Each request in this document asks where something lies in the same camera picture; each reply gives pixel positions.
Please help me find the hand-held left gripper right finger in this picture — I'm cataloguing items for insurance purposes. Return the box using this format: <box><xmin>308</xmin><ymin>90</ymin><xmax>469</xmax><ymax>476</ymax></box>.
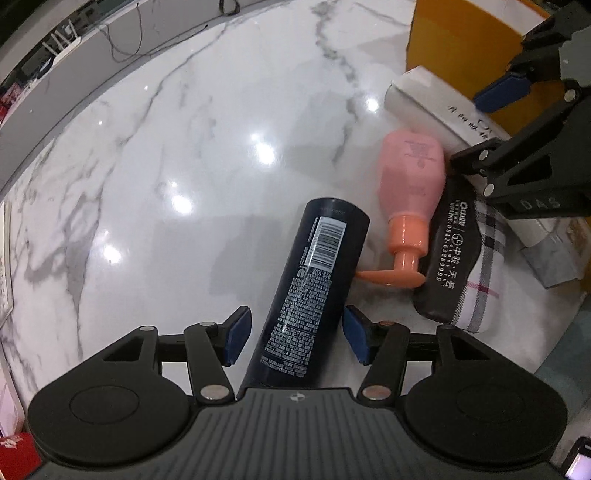
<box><xmin>343</xmin><ymin>305</ymin><xmax>507</xmax><ymax>402</ymax></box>

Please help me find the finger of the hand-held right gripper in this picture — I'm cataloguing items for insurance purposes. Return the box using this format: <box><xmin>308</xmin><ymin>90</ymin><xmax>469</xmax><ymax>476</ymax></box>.
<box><xmin>473</xmin><ymin>0</ymin><xmax>591</xmax><ymax>114</ymax></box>
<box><xmin>450</xmin><ymin>81</ymin><xmax>591</xmax><ymax>201</ymax></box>

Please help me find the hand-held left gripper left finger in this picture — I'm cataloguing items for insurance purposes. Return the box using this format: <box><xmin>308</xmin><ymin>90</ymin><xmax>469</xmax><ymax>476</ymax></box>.
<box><xmin>91</xmin><ymin>306</ymin><xmax>253</xmax><ymax>404</ymax></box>

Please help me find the long white box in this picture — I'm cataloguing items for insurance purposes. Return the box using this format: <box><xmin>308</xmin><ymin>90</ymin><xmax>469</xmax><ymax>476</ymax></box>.
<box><xmin>384</xmin><ymin>65</ymin><xmax>567</xmax><ymax>248</ymax></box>

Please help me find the orange cardboard box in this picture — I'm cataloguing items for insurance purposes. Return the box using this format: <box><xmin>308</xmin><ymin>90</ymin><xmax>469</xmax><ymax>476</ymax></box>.
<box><xmin>406</xmin><ymin>0</ymin><xmax>567</xmax><ymax>140</ymax></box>

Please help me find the dark blue bottle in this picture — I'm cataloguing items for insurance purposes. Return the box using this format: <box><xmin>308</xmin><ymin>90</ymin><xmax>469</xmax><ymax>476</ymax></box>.
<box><xmin>240</xmin><ymin>197</ymin><xmax>371</xmax><ymax>391</ymax></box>

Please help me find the pink pump bottle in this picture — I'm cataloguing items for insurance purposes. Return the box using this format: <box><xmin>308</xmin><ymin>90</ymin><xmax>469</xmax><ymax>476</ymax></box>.
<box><xmin>355</xmin><ymin>128</ymin><xmax>448</xmax><ymax>287</ymax></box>

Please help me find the plaid pouch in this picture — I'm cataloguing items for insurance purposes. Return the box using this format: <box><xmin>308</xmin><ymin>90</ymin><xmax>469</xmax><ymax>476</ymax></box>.
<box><xmin>412</xmin><ymin>177</ymin><xmax>504</xmax><ymax>334</ymax></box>

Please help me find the clear plastic box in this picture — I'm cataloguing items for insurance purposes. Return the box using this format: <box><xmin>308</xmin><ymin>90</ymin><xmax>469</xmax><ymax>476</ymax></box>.
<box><xmin>521</xmin><ymin>230</ymin><xmax>585</xmax><ymax>290</ymax></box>

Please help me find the grey television console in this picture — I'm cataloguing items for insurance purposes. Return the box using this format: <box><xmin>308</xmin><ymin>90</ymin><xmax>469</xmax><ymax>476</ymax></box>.
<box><xmin>0</xmin><ymin>0</ymin><xmax>241</xmax><ymax>197</ymax></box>

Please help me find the red box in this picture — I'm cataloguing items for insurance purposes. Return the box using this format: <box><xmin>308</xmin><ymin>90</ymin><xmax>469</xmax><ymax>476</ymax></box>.
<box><xmin>0</xmin><ymin>82</ymin><xmax>25</xmax><ymax>126</ymax></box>

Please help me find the white router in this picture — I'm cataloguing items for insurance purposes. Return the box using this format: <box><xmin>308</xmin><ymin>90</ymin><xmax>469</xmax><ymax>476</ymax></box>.
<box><xmin>41</xmin><ymin>20</ymin><xmax>87</xmax><ymax>66</ymax></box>

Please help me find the black cable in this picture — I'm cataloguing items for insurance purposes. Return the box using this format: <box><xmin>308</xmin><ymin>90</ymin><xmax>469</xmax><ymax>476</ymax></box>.
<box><xmin>98</xmin><ymin>0</ymin><xmax>156</xmax><ymax>64</ymax></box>

